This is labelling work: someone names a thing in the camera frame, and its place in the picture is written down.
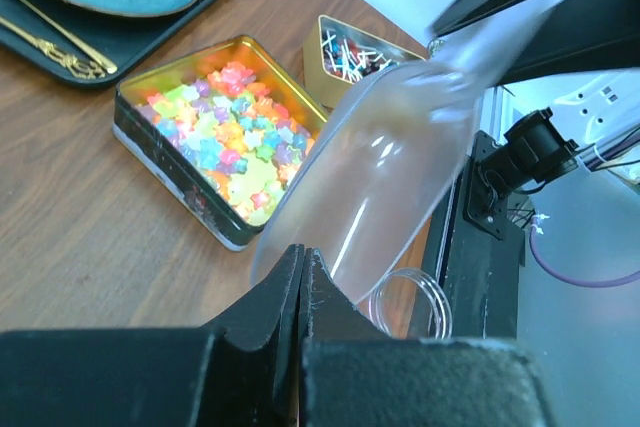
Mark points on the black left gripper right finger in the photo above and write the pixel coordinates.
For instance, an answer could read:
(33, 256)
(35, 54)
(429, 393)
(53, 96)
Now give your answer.
(351, 374)

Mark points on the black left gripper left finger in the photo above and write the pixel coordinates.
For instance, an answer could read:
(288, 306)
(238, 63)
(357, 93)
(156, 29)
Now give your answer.
(232, 371)

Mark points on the clear plastic scoop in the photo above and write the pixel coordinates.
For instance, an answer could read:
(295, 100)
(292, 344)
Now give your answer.
(390, 150)

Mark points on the black tin of star candies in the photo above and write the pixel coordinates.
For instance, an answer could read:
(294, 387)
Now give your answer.
(225, 129)

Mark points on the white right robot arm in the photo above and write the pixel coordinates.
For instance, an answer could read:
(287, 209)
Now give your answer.
(505, 41)

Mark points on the clear jar lid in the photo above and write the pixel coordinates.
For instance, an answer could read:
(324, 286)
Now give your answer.
(410, 304)

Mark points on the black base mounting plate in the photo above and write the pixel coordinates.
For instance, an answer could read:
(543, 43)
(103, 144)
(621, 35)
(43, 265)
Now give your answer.
(474, 253)

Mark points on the gold tin of lollipops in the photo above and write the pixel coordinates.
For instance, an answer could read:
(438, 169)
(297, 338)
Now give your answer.
(337, 55)

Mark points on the gold fork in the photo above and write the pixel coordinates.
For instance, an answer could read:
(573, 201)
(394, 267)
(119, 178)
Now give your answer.
(78, 68)

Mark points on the black serving tray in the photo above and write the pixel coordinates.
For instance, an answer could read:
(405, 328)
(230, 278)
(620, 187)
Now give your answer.
(125, 41)

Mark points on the gold spoon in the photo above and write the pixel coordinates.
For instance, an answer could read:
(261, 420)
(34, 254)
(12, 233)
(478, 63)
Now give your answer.
(109, 66)

